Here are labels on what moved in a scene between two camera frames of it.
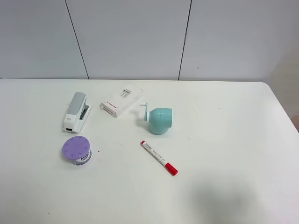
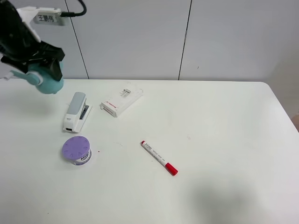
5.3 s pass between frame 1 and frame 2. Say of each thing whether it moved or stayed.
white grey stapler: stayed
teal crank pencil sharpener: moved
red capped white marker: stayed
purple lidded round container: stayed
